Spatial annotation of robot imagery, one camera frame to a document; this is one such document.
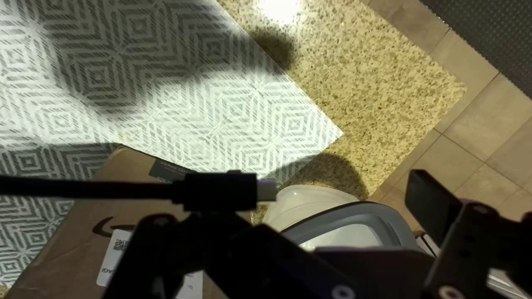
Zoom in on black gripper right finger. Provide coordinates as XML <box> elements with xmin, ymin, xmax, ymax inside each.
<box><xmin>404</xmin><ymin>170</ymin><xmax>522</xmax><ymax>299</ymax></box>

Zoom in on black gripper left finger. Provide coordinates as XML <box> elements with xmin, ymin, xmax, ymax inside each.
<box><xmin>188</xmin><ymin>213</ymin><xmax>356</xmax><ymax>299</ymax></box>

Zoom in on brown cardboard box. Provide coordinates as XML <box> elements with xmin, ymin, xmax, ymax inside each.
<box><xmin>3</xmin><ymin>145</ymin><xmax>271</xmax><ymax>299</ymax></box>

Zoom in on white trash can grey lid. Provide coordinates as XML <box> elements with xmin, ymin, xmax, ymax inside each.
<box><xmin>264</xmin><ymin>185</ymin><xmax>532</xmax><ymax>299</ymax></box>

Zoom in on white patterned place mat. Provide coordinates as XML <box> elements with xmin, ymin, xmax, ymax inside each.
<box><xmin>0</xmin><ymin>0</ymin><xmax>346</xmax><ymax>290</ymax></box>

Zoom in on dark floor rug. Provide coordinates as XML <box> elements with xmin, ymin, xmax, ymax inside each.
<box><xmin>419</xmin><ymin>0</ymin><xmax>532</xmax><ymax>100</ymax></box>

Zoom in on black camera cable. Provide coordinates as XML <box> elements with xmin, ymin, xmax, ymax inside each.
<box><xmin>0</xmin><ymin>170</ymin><xmax>279</xmax><ymax>215</ymax></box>

